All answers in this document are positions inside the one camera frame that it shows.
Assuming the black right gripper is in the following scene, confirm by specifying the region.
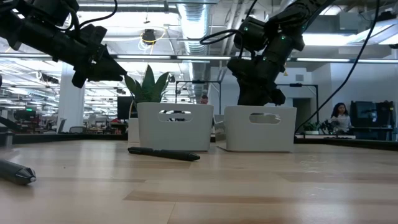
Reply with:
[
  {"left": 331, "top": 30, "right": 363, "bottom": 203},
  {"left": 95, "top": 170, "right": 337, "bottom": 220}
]
[{"left": 226, "top": 43, "right": 295, "bottom": 106}]

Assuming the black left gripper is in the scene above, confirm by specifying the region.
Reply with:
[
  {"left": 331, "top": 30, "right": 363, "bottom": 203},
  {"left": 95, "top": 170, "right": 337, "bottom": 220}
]
[{"left": 57, "top": 26, "right": 127, "bottom": 82}]

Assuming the grey plastic bin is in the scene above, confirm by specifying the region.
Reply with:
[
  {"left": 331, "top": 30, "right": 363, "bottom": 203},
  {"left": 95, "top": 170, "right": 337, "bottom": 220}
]
[
  {"left": 223, "top": 105, "right": 298, "bottom": 154},
  {"left": 137, "top": 102, "right": 215, "bottom": 153}
]

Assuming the black pen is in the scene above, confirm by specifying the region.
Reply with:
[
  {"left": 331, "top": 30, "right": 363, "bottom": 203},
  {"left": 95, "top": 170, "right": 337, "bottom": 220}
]
[
  {"left": 0, "top": 159, "right": 37, "bottom": 187},
  {"left": 127, "top": 146, "right": 201, "bottom": 162}
]

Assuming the long ceiling light strip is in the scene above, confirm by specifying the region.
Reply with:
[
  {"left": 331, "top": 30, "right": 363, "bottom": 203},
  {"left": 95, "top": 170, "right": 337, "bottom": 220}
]
[
  {"left": 116, "top": 55, "right": 172, "bottom": 60},
  {"left": 297, "top": 57, "right": 398, "bottom": 63}
]

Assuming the black background monitor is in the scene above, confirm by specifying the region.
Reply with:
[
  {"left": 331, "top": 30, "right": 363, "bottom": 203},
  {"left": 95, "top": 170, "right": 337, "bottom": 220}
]
[{"left": 117, "top": 96, "right": 134, "bottom": 121}]

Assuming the green succulent plant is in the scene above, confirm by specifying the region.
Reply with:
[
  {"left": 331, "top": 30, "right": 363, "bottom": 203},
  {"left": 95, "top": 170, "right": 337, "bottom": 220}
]
[{"left": 124, "top": 64, "right": 171, "bottom": 105}]

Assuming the white structural column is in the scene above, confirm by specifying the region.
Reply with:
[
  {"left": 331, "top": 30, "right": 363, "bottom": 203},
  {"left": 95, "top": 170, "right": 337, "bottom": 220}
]
[{"left": 57, "top": 62, "right": 86, "bottom": 133}]

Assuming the bright ceiling light panel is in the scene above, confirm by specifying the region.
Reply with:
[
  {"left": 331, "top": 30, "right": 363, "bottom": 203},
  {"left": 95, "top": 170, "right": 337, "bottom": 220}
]
[{"left": 303, "top": 32, "right": 361, "bottom": 47}]

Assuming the black equipment cabinet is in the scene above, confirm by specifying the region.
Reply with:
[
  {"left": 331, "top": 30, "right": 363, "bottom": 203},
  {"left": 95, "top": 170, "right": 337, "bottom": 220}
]
[{"left": 349, "top": 100, "right": 396, "bottom": 141}]

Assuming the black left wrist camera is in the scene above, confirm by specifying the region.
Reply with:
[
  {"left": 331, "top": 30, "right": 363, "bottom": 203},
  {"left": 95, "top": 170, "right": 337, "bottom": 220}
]
[{"left": 72, "top": 70, "right": 88, "bottom": 89}]

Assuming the black metal gantry frame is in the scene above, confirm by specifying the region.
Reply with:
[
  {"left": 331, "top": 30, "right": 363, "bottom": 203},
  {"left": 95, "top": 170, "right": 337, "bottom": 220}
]
[
  {"left": 275, "top": 83, "right": 320, "bottom": 125},
  {"left": 175, "top": 80, "right": 223, "bottom": 106}
]

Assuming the ceiling-mounted black camera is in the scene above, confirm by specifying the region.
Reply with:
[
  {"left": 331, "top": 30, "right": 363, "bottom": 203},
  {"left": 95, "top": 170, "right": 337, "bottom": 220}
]
[{"left": 141, "top": 28, "right": 158, "bottom": 46}]

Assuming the silver ventilation duct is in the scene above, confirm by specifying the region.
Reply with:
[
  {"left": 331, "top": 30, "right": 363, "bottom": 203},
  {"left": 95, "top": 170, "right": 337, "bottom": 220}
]
[{"left": 177, "top": 2, "right": 215, "bottom": 103}]

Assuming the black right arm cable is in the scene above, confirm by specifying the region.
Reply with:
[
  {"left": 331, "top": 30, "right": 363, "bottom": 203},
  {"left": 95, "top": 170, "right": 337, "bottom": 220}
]
[{"left": 294, "top": 0, "right": 382, "bottom": 134}]

